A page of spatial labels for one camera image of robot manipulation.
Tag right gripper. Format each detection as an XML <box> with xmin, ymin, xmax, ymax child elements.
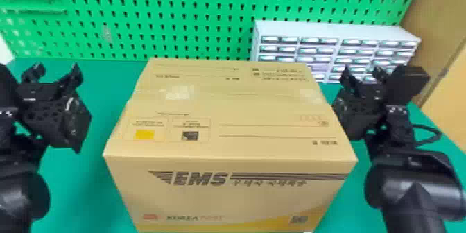
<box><xmin>331</xmin><ymin>65</ymin><xmax>390</xmax><ymax>141</ymax></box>

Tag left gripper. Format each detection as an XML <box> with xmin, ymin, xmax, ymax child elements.
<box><xmin>15</xmin><ymin>62</ymin><xmax>93</xmax><ymax>154</ymax></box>

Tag cardboard box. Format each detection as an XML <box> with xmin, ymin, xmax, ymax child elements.
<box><xmin>102</xmin><ymin>58</ymin><xmax>359</xmax><ymax>233</ymax></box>

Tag white drawer cabinet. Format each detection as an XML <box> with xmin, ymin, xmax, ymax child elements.
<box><xmin>250</xmin><ymin>19</ymin><xmax>422</xmax><ymax>85</ymax></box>

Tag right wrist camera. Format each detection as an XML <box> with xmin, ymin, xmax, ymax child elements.
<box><xmin>385</xmin><ymin>64</ymin><xmax>431</xmax><ymax>107</ymax></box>

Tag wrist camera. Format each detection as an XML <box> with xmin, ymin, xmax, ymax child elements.
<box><xmin>0</xmin><ymin>63</ymin><xmax>20</xmax><ymax>111</ymax></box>
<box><xmin>385</xmin><ymin>64</ymin><xmax>431</xmax><ymax>107</ymax></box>

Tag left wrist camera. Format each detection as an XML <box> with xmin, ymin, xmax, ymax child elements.
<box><xmin>0</xmin><ymin>63</ymin><xmax>20</xmax><ymax>111</ymax></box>

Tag black cable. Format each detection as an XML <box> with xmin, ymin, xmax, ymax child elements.
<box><xmin>411</xmin><ymin>124</ymin><xmax>444</xmax><ymax>147</ymax></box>

